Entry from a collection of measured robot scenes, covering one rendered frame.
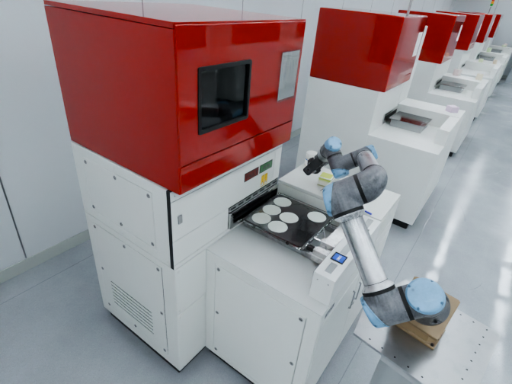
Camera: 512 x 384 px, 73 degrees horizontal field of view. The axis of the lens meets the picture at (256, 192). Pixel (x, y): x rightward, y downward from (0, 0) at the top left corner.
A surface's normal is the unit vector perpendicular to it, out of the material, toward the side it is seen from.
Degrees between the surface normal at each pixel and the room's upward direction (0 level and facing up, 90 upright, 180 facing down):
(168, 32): 90
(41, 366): 0
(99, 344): 0
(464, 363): 0
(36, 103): 90
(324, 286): 90
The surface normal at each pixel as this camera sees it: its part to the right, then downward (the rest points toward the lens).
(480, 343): 0.07, -0.86
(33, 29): 0.81, 0.35
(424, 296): -0.31, -0.45
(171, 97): -0.58, 0.37
